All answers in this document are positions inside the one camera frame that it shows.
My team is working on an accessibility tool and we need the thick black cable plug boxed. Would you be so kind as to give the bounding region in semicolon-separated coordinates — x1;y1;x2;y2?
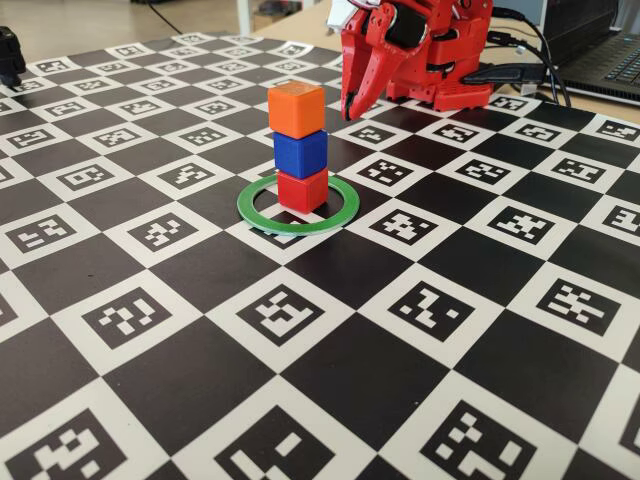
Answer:
462;62;549;87

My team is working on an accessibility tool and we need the green flat ring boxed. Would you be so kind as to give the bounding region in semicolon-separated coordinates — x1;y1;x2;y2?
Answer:
236;174;361;237

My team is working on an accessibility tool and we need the orange cube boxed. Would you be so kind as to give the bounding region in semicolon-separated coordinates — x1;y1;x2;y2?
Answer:
267;79;325;140

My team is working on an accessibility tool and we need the black cable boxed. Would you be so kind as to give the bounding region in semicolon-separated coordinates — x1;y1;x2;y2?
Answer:
489;7;572;109
487;30;559;104

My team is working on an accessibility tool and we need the red perforated robot base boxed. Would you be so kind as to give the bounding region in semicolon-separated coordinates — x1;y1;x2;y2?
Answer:
383;29;494;113

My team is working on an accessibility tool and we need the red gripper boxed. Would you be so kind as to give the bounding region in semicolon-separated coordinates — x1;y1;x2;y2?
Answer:
339;0;436;120

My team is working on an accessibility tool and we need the dark laptop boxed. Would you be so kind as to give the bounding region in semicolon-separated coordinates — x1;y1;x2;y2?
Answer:
542;0;640;106

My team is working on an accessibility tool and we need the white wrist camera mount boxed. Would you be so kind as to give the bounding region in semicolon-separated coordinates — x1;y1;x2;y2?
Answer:
325;0;381;36

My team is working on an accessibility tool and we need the black white marker checkerboard mat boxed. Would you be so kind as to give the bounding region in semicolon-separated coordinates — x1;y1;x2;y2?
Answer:
0;29;640;480

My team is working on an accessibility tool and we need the blue cube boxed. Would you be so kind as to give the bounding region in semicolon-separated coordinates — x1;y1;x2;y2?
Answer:
272;128;329;180

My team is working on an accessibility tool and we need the red cube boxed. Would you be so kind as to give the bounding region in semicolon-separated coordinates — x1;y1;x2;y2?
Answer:
276;167;330;213

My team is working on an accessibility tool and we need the black plastic device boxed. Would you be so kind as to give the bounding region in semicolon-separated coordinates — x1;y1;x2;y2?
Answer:
0;27;27;90

